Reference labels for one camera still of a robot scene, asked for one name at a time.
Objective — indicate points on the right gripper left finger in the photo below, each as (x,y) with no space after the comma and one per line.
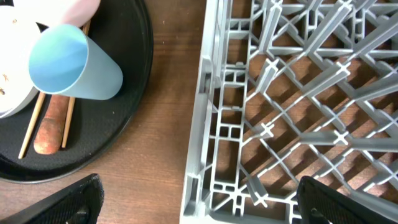
(80,202)

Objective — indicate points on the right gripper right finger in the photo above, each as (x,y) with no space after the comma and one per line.
(319,204)

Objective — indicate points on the orange carrot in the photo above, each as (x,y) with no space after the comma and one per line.
(49,137)

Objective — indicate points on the wooden chopstick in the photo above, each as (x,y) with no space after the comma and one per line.
(31,125)
(71,102)

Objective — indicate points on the light blue plastic cup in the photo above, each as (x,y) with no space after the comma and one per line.
(65,61)

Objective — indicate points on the grey round plate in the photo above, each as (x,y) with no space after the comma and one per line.
(18,35)

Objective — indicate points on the pink white bowl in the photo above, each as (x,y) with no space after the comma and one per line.
(54,12)

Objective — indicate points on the grey dishwasher rack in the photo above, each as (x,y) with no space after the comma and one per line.
(289,89)

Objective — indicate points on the round black serving tray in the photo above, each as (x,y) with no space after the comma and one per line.
(122,28)

